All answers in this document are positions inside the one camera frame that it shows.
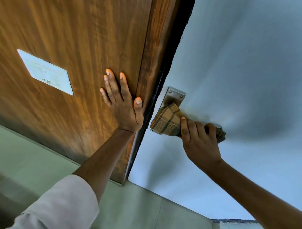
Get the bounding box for person's left hand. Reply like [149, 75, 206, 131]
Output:
[100, 68, 144, 134]

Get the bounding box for person's right hand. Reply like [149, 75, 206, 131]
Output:
[180, 116, 224, 171]

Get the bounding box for brown checkered cloth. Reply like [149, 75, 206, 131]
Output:
[150, 102, 226, 144]

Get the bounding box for person's right forearm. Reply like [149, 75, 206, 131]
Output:
[201, 159, 302, 229]

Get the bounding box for person's left forearm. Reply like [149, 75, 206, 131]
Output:
[72, 127, 136, 204]

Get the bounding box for pale grey door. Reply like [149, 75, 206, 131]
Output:
[128, 0, 302, 221]

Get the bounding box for white shirt sleeve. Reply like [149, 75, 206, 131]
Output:
[7, 174, 100, 229]

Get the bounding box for steel door handle plate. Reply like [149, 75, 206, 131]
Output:
[151, 86, 186, 135]

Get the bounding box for brown wooden door frame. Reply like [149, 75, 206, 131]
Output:
[110, 0, 182, 185]

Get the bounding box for brown wooden wall panel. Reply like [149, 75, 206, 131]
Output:
[0, 0, 154, 176]

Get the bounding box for white switch plate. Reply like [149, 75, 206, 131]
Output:
[17, 49, 74, 96]

